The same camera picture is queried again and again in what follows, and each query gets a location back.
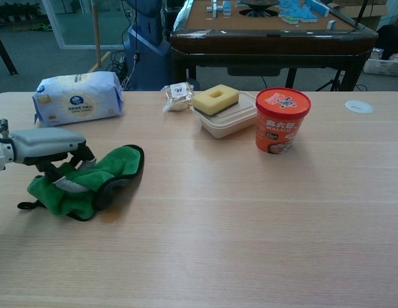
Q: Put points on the wooden pole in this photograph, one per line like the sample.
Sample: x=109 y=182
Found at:
x=96 y=35

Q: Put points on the white round table grommet cover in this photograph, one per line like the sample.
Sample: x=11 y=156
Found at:
x=359 y=106

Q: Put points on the green microfibre cloth black trim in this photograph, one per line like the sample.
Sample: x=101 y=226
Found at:
x=115 y=163

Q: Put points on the blue machine base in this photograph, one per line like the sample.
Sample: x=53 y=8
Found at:
x=150 y=48

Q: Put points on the white plastic basket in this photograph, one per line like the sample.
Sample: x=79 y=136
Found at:
x=381 y=65

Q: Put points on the yellow sponge with green base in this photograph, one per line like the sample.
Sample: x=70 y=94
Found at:
x=205 y=102

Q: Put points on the pile of blue mahjong tiles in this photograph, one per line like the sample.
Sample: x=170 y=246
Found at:
x=298 y=11

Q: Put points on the blue white tissue pack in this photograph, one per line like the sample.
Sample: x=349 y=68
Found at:
x=77 y=99

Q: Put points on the clear wrapped snack packet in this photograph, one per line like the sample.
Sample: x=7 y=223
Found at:
x=177 y=96

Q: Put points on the orange instant noodle cup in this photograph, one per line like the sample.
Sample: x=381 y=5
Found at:
x=282 y=125

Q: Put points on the black slanted table leg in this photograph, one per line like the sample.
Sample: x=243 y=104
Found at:
x=4 y=54

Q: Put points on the left grey five-finger robot hand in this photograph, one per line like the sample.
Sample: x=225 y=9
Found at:
x=45 y=142

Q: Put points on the dark wood mahjong table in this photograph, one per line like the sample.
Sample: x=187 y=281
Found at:
x=269 y=45

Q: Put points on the single blue white mahjong tile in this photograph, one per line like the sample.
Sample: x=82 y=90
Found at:
x=331 y=24

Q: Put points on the beige lidded food container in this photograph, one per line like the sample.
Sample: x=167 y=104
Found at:
x=227 y=123

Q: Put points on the black tripod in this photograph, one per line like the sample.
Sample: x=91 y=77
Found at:
x=333 y=81

